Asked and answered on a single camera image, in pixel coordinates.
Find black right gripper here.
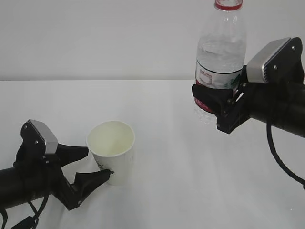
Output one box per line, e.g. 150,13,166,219
192,37,305,134

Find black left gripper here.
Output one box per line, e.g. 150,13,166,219
13,121,114,210

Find white paper cup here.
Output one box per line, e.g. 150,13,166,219
86,121,135,186

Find Nongfu Spring water bottle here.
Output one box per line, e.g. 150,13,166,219
193,0,248,125

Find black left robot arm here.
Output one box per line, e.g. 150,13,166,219
0,119,114,210

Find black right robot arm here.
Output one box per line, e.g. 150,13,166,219
192,37,305,137

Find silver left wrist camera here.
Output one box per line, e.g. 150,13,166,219
29,119,58,155

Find black left camera cable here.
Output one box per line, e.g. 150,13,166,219
0,194,50,229

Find black camera cable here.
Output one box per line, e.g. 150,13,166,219
266,119,305,190
0,194,50,229

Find black right camera cable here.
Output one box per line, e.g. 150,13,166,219
266,119,305,190

